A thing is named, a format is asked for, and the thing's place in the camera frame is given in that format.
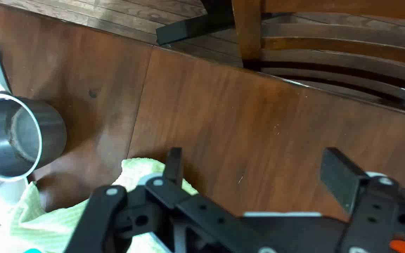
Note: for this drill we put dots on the light green cloth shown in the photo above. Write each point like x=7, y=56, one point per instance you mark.
x=50, y=231

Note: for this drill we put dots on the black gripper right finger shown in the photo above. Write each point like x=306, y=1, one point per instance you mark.
x=341, y=178

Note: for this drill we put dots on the dark wooden chair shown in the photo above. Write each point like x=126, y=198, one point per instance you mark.
x=316, y=43

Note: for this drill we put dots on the silver metal pot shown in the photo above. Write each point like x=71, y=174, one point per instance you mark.
x=32, y=134

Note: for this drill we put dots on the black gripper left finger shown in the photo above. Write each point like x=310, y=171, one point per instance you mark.
x=173, y=168

